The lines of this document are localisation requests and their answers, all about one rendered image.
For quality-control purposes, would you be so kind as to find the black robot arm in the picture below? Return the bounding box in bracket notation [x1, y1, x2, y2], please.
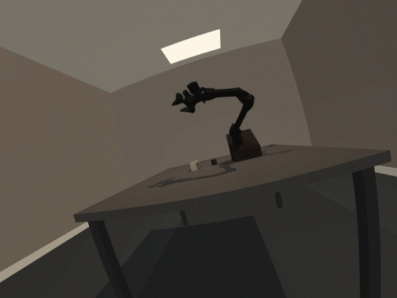
[183, 81, 255, 146]

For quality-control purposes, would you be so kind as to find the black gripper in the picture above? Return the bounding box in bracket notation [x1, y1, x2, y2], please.
[172, 93, 196, 114]

